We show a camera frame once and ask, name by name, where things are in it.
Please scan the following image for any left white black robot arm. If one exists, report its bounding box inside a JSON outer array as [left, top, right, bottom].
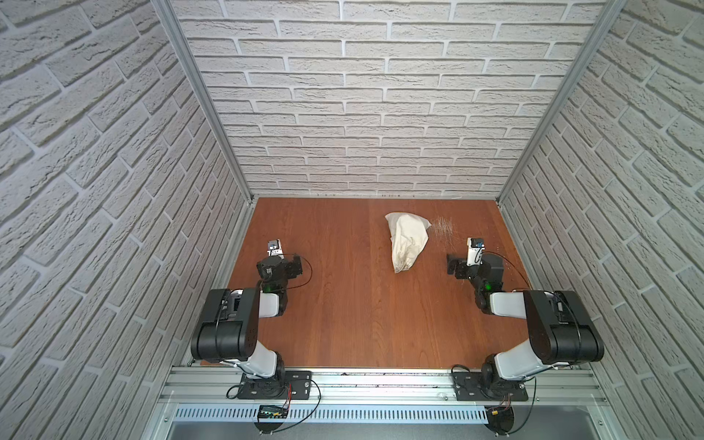
[[190, 254, 303, 382]]

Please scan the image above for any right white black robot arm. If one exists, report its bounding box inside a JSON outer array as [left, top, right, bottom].
[[447, 255, 605, 388]]

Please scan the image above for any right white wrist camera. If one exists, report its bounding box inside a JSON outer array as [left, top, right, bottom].
[[467, 238, 485, 267]]

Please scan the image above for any aluminium mounting rail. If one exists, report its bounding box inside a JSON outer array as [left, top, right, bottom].
[[154, 367, 609, 425]]

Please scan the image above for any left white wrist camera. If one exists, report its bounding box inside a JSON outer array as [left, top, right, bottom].
[[267, 239, 284, 259]]

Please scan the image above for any cream cloth drawstring bag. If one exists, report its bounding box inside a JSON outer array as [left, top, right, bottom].
[[385, 212, 431, 273]]

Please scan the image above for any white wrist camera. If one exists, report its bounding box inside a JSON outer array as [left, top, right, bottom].
[[467, 238, 485, 267], [267, 239, 284, 259]]

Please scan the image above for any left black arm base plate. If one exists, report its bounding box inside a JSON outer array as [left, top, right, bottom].
[[235, 370, 313, 401]]

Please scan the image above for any left small controller board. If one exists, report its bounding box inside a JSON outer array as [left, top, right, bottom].
[[256, 404, 289, 431]]

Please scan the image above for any right small controller board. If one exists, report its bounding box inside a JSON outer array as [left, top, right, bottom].
[[486, 407, 515, 436]]

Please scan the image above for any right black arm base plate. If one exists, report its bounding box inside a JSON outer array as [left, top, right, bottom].
[[451, 370, 529, 403]]

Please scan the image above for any small controller board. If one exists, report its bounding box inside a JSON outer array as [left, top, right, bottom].
[[256, 404, 289, 431], [486, 407, 515, 436]]

